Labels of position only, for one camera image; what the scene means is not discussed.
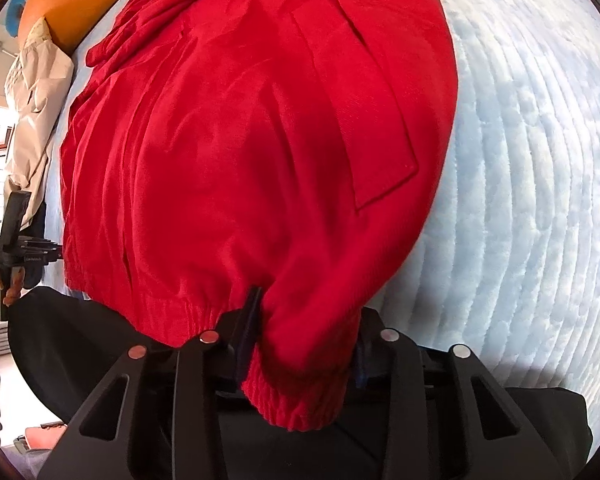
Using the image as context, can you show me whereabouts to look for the red jacket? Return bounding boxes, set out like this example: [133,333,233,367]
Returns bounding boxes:
[60,0,458,431]

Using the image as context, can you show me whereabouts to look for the black trousers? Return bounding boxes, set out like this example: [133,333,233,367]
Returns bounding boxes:
[8,287,592,479]

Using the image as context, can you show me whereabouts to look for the light blue quilted bedspread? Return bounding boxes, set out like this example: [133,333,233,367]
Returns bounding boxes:
[53,0,600,444]

